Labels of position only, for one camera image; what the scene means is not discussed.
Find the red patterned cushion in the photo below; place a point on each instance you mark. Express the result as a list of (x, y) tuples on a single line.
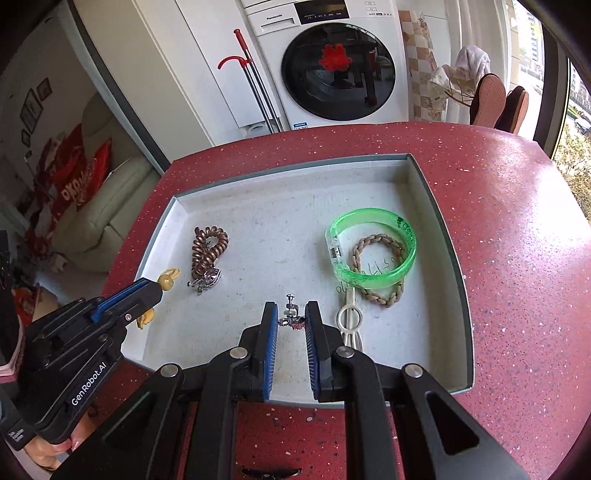
[(99, 170)]

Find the slotted hair clip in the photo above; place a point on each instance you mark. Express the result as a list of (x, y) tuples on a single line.
[(340, 318)]

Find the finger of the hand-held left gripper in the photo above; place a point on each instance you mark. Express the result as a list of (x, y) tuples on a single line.
[(117, 302), (134, 307)]

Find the grey jewelry tray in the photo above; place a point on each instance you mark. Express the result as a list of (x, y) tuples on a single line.
[(277, 240)]

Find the green translucent bangle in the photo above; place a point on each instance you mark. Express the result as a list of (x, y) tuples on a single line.
[(369, 279)]

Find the small silver charm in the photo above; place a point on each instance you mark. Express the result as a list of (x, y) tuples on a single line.
[(290, 314)]

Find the cream leather sofa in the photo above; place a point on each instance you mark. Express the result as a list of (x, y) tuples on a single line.
[(101, 221)]

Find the person's left hand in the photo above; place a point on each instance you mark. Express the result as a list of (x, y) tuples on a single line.
[(46, 457)]

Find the checkered panel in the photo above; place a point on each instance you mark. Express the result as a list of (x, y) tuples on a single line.
[(418, 69)]

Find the small picture frame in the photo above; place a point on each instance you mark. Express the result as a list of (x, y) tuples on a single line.
[(25, 137), (44, 87)]

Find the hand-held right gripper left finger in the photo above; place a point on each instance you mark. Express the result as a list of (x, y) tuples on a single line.
[(270, 350)]

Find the white washing machine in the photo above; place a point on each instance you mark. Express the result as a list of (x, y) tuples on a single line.
[(272, 46)]

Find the red printed bag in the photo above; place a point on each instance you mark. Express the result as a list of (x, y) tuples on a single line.
[(69, 175)]

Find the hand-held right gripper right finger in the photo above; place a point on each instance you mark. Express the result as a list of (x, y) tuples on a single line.
[(314, 350)]

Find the white cloth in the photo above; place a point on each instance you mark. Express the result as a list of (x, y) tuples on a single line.
[(473, 62)]

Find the silver brooch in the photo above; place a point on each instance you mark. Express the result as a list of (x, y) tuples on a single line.
[(207, 279)]

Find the large picture frame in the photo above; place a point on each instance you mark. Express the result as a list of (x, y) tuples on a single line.
[(31, 110)]

